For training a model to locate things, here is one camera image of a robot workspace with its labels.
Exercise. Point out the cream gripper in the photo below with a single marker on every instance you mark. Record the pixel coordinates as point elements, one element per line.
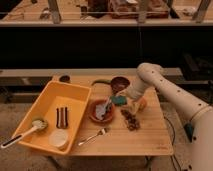
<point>135,91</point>

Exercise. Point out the green sponge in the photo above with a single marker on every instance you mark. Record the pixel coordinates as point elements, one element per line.
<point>118,100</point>

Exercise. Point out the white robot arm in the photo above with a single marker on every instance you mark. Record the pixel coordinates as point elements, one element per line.
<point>198,112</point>

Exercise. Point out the purple bowl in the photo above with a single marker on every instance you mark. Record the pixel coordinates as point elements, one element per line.
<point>119,83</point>

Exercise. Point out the orange clay bowl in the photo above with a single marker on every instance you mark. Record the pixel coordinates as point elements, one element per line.
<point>108,116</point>

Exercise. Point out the yellow spatula with orange head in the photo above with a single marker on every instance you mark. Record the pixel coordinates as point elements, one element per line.
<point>142,103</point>

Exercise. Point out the crumpled silver foil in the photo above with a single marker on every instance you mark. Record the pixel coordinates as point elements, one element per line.
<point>102,108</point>

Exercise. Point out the silver fork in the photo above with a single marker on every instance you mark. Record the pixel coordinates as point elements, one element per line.
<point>103,131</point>

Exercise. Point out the yellow plastic bin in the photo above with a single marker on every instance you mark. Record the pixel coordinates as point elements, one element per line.
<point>54,96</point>

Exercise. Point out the dark small cup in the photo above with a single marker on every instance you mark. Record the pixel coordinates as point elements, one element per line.
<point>65,79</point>

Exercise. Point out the brown sausage pair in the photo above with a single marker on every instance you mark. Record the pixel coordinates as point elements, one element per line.
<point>62,117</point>

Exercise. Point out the dish brush with white handle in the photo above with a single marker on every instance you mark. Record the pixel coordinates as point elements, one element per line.
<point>38,125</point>

